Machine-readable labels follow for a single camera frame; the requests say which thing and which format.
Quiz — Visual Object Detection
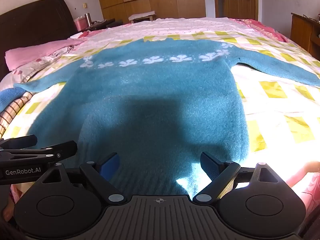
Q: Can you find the pink pillow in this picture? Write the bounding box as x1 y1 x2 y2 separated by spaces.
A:
5 39 83 72

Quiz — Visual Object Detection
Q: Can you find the pink embroidered quilt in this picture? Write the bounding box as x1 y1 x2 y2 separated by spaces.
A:
229 18 292 43

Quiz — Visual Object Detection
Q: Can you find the dark wooden headboard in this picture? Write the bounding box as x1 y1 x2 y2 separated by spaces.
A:
0 0 78 77

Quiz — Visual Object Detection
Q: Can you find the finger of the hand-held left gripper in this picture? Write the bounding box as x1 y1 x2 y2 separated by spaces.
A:
0 140 77 167
0 134 38 151

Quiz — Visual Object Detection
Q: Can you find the dark nightstand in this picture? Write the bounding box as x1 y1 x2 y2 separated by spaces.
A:
89 18 123 30

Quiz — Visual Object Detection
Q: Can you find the white floral bed sheet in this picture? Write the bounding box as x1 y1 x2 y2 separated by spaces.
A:
71 17 253 52

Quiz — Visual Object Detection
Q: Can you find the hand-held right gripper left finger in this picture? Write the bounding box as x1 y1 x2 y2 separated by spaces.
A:
41 152 128 204

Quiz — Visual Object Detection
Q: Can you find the pink patterned cloth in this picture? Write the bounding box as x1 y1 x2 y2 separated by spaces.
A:
285 160 320 207

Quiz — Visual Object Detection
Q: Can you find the light blue cloth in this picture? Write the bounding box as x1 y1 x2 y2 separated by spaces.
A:
0 88 27 112

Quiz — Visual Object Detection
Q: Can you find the pale patterned bedding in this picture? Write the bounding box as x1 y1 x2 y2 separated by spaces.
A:
10 54 67 82

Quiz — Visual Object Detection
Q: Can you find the blue sweater with white flowers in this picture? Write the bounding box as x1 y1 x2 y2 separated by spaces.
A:
14 39 320 197

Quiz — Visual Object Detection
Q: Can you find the pink plastic box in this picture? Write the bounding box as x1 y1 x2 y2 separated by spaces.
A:
74 16 88 32

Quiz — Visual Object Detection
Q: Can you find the stool with white cloth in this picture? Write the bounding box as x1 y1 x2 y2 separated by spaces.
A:
128 10 157 24

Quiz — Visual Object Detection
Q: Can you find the yellow checked bed sheet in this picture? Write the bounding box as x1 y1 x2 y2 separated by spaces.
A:
0 31 320 195

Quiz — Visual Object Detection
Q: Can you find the brown plaid cloth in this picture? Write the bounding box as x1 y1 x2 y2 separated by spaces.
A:
0 97 30 138

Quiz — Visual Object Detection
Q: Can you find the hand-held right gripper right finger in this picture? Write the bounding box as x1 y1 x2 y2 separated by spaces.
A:
192 151 285 204

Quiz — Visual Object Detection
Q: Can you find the wooden desk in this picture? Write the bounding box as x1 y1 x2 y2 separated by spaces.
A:
290 12 320 61

